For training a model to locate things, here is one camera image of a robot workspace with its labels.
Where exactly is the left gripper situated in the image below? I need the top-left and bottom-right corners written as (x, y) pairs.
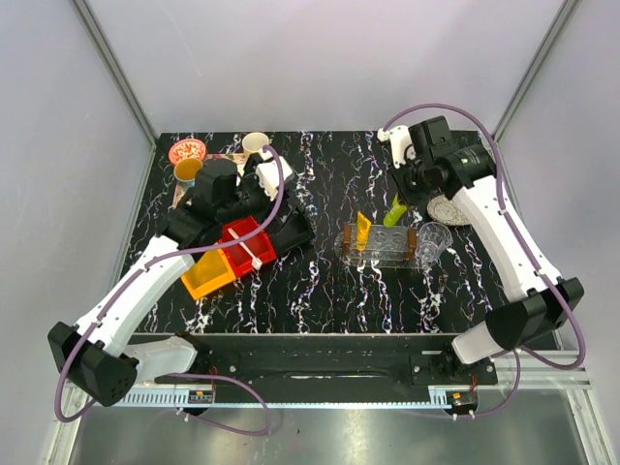
top-left (219, 155), bottom-right (297, 235)

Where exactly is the green toothpaste tube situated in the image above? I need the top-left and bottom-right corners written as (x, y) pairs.
top-left (383, 194), bottom-right (408, 228)

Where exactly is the clear plastic cup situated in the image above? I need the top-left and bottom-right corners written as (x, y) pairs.
top-left (415, 222), bottom-right (452, 265)

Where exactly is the yellow toothpaste tube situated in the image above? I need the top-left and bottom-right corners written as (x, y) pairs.
top-left (356, 211), bottom-right (372, 251)

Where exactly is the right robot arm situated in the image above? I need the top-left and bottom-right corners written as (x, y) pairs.
top-left (377, 116), bottom-right (584, 384)

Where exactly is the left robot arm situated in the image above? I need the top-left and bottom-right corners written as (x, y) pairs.
top-left (47, 146), bottom-right (294, 413)

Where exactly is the floral tray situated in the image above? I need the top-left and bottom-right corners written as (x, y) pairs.
top-left (171, 154), bottom-right (245, 207)

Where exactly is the speckled round coaster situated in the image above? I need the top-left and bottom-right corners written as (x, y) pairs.
top-left (426, 195), bottom-right (470, 227)

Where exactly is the yellow mug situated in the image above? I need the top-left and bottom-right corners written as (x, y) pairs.
top-left (241, 132), bottom-right (270, 157)

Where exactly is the black plastic bin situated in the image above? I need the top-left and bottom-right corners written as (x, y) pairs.
top-left (267, 203), bottom-right (315, 257)

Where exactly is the red plastic bin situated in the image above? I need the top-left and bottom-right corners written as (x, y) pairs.
top-left (222, 216), bottom-right (277, 278)

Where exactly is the blue mug orange inside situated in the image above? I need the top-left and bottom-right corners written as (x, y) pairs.
top-left (173, 158), bottom-right (202, 190)

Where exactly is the clear acrylic rack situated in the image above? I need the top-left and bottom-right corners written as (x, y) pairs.
top-left (334, 224), bottom-right (418, 268)

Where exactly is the orange patterned bowl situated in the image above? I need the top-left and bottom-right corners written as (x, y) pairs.
top-left (169, 139), bottom-right (206, 166)

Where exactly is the yellow plastic bin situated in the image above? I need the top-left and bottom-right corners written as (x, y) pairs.
top-left (181, 249), bottom-right (236, 300)

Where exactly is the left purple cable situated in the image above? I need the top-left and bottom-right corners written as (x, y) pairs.
top-left (54, 143), bottom-right (286, 436)

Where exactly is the purple cable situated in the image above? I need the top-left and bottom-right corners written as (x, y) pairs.
top-left (54, 143), bottom-right (286, 436)
top-left (385, 102), bottom-right (587, 420)

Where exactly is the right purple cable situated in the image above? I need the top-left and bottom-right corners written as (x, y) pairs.
top-left (385, 102), bottom-right (587, 420)

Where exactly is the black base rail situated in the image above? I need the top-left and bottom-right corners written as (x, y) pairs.
top-left (135, 332), bottom-right (499, 403)

